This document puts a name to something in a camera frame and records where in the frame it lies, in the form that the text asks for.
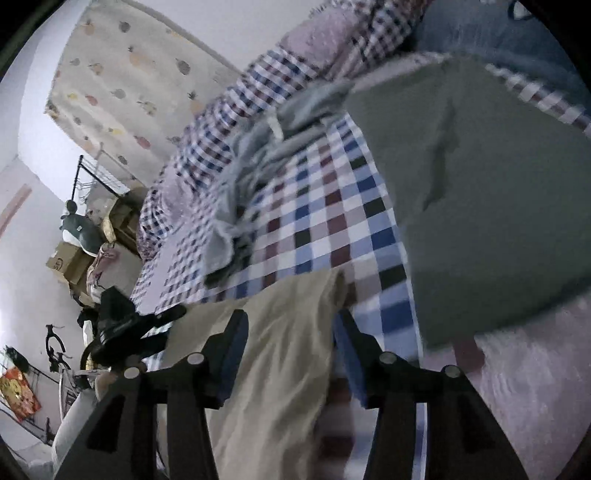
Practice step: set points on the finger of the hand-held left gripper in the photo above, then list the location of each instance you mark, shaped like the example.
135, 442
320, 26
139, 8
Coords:
166, 314

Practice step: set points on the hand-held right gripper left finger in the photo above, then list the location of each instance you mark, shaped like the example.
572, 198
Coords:
233, 364

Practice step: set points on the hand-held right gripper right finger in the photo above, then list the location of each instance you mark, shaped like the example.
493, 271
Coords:
351, 369

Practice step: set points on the khaki shirt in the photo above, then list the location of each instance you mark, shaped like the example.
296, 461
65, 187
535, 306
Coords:
286, 346

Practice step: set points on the grey-green garment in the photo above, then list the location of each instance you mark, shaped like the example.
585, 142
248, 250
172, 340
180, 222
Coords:
485, 207

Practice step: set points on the black clothes rack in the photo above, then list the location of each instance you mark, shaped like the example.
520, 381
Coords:
87, 180

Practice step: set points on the silver suitcase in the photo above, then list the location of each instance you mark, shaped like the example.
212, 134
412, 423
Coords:
113, 272

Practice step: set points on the bicycle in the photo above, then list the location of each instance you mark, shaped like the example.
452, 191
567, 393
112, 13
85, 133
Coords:
55, 346

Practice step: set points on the cardboard box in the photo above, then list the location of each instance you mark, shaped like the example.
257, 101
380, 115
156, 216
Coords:
69, 263

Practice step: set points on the light blue sweatpants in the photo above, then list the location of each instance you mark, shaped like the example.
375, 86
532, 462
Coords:
258, 161

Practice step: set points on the checkered quilt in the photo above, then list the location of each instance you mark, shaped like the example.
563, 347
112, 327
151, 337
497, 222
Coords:
323, 41

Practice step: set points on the blue plush pillow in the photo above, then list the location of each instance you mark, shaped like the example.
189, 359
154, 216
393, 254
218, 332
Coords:
485, 27

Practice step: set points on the red wall poster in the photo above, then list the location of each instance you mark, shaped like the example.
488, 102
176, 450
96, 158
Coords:
18, 392

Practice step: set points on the pineapple print wall cloth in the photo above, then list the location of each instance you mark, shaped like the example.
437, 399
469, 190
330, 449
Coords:
129, 69

